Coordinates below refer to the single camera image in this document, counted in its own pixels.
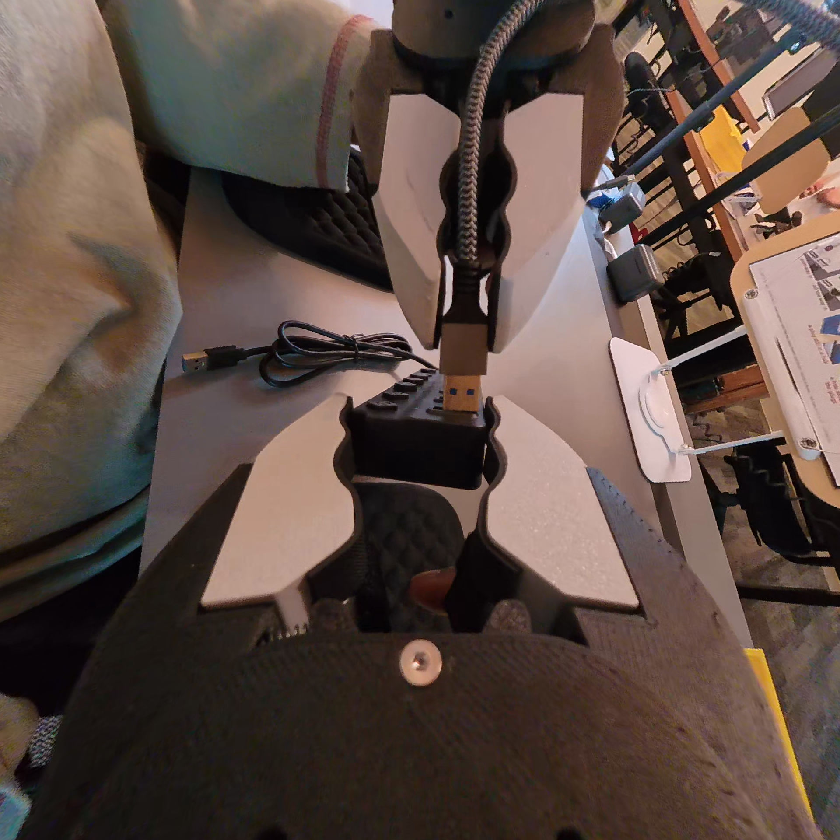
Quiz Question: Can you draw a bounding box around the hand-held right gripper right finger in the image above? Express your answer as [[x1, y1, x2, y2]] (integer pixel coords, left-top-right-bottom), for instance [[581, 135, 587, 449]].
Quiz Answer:
[[451, 395, 641, 633]]

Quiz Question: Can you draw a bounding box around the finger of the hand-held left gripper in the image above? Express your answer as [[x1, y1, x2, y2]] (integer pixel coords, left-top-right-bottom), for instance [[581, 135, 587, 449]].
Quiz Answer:
[[486, 95, 586, 355], [373, 92, 460, 349]]

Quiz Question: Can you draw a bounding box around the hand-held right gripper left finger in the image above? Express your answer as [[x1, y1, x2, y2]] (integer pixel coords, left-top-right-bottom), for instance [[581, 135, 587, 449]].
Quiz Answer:
[[200, 395, 363, 632]]

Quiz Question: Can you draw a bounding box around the braided usb cable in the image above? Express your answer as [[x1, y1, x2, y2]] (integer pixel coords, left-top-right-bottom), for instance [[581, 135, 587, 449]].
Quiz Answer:
[[436, 0, 552, 416]]

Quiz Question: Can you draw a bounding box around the black usb cable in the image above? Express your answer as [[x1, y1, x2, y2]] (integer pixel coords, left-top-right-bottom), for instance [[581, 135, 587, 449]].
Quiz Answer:
[[182, 319, 439, 389]]

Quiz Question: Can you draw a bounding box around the person's left forearm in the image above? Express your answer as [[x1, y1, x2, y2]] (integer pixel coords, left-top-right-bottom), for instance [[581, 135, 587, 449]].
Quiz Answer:
[[125, 0, 376, 193]]

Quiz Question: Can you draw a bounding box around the dark grey power adapter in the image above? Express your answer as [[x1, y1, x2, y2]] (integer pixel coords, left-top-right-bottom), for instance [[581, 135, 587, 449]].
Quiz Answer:
[[607, 244, 665, 304], [598, 184, 648, 228]]

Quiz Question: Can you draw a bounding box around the black quilted pad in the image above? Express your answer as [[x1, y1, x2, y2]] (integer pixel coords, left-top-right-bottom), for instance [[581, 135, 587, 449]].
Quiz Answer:
[[357, 486, 468, 634], [222, 147, 395, 293]]

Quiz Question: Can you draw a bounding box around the instruction sheet on board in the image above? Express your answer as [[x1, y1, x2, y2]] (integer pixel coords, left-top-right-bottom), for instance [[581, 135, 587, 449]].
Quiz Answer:
[[609, 217, 840, 509]]

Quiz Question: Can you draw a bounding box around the yellow plastic bin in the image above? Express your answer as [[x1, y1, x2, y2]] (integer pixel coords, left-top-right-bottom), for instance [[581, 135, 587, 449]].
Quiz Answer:
[[697, 105, 752, 173]]

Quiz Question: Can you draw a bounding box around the black light stand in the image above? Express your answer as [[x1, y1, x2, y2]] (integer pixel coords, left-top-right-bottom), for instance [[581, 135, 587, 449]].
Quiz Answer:
[[626, 33, 811, 173]]

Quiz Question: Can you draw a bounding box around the tan wooden board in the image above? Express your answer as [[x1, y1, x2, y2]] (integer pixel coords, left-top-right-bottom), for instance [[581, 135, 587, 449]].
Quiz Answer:
[[742, 107, 833, 216]]

